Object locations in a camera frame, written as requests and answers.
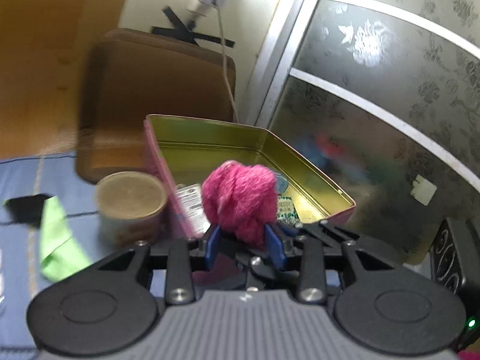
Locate pink yarn ball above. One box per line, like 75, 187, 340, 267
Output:
201, 160, 279, 248

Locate blue checked tablecloth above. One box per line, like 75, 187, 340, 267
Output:
0, 151, 99, 350

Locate green cloth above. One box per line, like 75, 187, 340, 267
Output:
39, 195, 93, 283

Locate round can with plastic lid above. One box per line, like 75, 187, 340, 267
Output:
95, 171, 169, 247

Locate white paper patch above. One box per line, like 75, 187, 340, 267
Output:
411, 175, 438, 206

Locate frosted glass sliding door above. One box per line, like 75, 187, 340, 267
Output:
254, 0, 480, 271

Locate black flat packet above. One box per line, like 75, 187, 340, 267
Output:
3, 193, 54, 229

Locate green patterned pouch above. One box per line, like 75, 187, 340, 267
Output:
277, 196, 301, 226

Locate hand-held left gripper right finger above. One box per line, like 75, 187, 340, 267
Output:
264, 219, 400, 304

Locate white cable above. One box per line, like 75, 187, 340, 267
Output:
215, 3, 241, 123

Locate pink tin box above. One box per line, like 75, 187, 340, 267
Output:
142, 114, 356, 241

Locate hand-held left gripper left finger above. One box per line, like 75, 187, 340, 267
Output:
90, 224, 222, 305

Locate barcode label packet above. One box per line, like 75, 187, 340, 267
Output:
175, 183, 211, 234

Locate wooden board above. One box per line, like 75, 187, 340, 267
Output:
0, 0, 140, 159

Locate black tape cross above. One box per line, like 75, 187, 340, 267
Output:
151, 5, 236, 50

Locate black box with ring pattern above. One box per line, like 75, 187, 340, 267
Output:
430, 217, 480, 301

